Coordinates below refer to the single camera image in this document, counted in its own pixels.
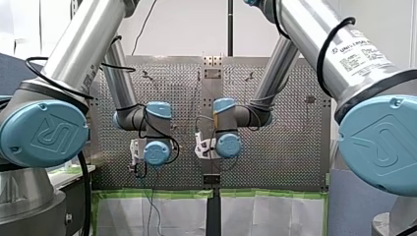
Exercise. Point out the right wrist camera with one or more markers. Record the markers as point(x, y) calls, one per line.
point(201, 146)

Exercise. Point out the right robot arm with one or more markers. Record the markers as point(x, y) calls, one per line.
point(301, 26)

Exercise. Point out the black panel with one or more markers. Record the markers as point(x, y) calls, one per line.
point(73, 209)

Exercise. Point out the black pole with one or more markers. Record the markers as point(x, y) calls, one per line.
point(230, 26)

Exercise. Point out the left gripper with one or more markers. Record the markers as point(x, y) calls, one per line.
point(140, 170)

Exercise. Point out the metal post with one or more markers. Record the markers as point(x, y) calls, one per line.
point(198, 76)
point(250, 77)
point(148, 76)

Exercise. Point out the connector holder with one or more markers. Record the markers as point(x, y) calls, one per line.
point(310, 99)

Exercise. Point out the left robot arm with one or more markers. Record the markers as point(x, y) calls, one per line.
point(82, 39)

